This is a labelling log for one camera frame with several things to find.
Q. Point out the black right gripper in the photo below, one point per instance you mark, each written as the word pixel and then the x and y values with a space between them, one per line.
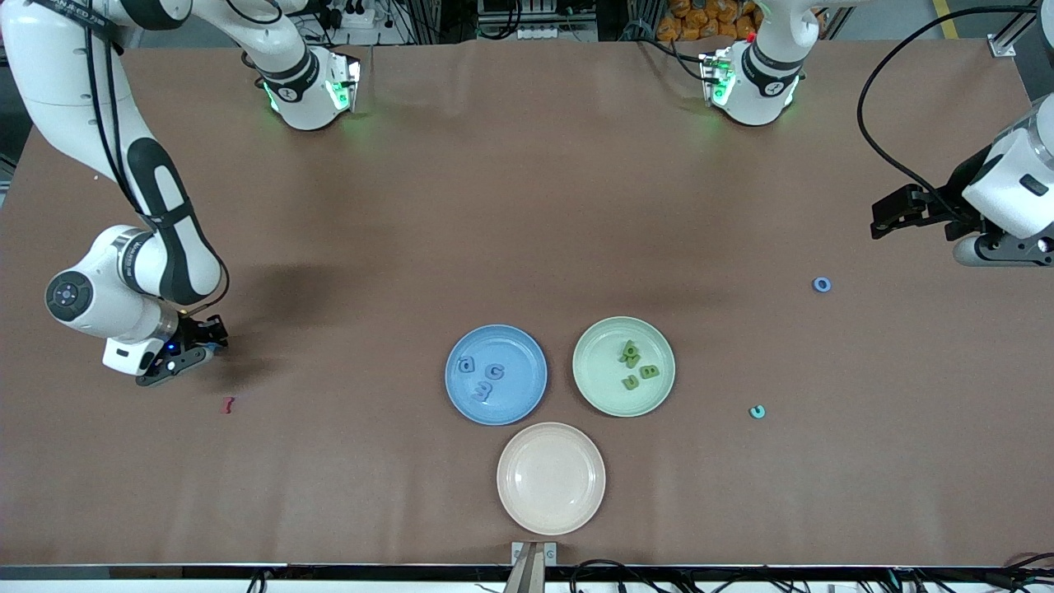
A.
pixel 193 333

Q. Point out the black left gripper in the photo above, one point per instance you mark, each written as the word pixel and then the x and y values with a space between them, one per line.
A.
pixel 955 198

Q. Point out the blue foam letter a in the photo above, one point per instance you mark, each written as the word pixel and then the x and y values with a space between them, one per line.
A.
pixel 467 364

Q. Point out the blue foam letter E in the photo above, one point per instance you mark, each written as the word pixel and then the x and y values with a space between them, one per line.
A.
pixel 483 392

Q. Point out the blue foam letter G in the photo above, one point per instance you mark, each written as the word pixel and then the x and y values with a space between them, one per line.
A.
pixel 491 373

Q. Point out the green foam letter B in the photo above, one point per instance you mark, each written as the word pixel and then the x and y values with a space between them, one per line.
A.
pixel 649 371

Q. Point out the green foam letter u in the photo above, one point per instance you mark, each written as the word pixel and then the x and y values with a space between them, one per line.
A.
pixel 630 385

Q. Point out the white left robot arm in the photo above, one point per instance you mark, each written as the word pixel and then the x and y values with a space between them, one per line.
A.
pixel 766 74

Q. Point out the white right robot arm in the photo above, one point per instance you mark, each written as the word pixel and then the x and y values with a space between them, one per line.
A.
pixel 49 66

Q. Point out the blue foam letter O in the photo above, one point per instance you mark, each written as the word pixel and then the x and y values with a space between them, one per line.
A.
pixel 815 285

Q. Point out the orange objects pile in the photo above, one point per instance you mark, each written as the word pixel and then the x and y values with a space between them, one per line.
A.
pixel 700 21

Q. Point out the blue plate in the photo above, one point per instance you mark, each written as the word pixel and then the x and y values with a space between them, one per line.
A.
pixel 523 362

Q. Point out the brown table cover sheet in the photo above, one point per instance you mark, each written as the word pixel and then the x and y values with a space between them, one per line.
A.
pixel 527 206

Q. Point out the white power strip with plugs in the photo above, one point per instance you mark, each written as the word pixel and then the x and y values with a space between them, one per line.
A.
pixel 356 21

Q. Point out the green plate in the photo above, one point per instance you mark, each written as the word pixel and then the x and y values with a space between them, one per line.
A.
pixel 597 371

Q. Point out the cream plate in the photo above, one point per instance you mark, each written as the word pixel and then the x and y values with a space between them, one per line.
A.
pixel 551 478

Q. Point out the aluminium frame corner profile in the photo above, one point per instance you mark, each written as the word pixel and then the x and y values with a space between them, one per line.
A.
pixel 1003 45

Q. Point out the metal camera pole bracket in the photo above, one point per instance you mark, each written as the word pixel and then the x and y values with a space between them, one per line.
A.
pixel 533 568

